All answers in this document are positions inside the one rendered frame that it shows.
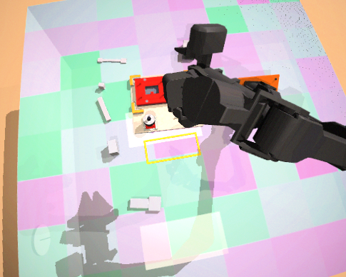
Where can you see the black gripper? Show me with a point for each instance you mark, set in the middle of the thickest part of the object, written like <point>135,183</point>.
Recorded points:
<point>204,41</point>

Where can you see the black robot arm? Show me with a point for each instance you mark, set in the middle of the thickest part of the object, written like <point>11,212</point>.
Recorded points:
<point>286,132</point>

